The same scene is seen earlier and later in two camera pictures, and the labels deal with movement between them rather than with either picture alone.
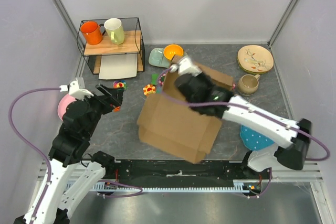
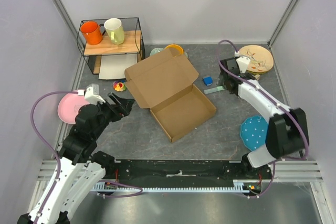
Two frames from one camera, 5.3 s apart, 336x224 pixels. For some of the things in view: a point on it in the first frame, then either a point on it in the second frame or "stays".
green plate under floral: [250, 72] stays
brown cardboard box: [167, 122] → [164, 83]
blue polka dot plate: [253, 139] stays
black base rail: [133, 172] stays
